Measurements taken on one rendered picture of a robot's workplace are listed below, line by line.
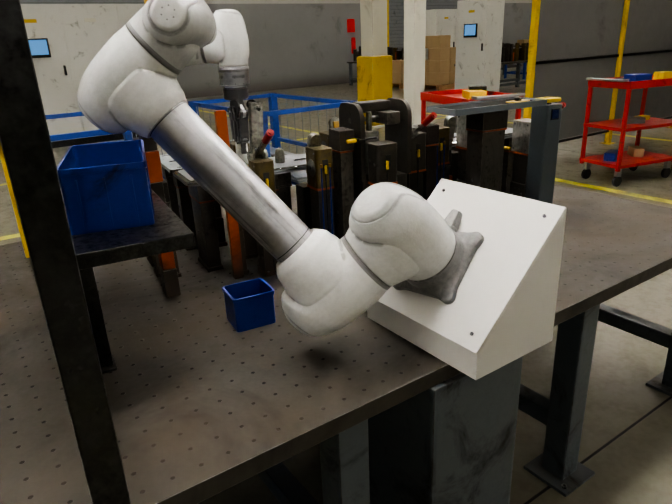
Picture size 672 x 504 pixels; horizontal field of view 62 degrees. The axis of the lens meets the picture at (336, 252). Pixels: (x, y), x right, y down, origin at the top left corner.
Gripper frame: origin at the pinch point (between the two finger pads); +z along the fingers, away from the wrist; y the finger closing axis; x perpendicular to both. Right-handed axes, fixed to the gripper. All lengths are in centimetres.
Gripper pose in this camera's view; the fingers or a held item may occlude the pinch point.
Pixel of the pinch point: (242, 153)
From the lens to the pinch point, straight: 180.5
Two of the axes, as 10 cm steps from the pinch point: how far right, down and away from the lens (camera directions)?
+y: 4.7, 3.0, -8.3
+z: 0.4, 9.3, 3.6
